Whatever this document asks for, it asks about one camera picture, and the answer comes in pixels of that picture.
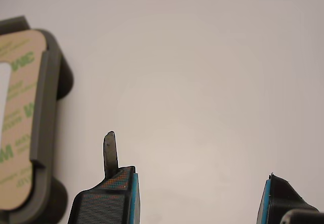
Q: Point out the ribbed black gripper finger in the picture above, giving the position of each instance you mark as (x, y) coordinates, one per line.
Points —
(276, 201)

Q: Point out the bladed black gripper finger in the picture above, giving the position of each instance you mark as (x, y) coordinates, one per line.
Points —
(106, 206)

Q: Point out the tan protective film green print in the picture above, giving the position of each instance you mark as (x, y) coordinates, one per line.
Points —
(25, 82)

